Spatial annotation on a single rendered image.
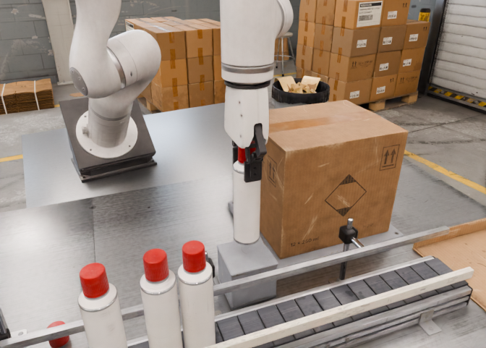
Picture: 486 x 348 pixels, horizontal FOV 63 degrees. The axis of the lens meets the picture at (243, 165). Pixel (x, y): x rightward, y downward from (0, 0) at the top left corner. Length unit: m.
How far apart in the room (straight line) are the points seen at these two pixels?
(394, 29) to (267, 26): 3.84
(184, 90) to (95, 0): 3.08
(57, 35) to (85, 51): 4.91
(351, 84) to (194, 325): 3.70
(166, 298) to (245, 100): 0.31
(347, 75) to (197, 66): 1.46
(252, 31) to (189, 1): 5.70
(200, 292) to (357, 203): 0.47
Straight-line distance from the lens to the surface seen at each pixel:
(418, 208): 1.24
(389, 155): 0.94
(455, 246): 1.11
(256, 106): 0.63
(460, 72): 5.16
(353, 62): 4.12
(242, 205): 0.74
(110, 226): 1.11
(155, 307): 0.61
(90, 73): 0.99
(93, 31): 0.97
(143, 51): 1.05
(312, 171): 0.83
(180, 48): 3.90
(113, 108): 1.15
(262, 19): 0.61
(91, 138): 1.35
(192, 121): 1.76
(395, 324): 0.86
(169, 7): 6.21
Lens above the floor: 1.45
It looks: 27 degrees down
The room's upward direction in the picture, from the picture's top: straight up
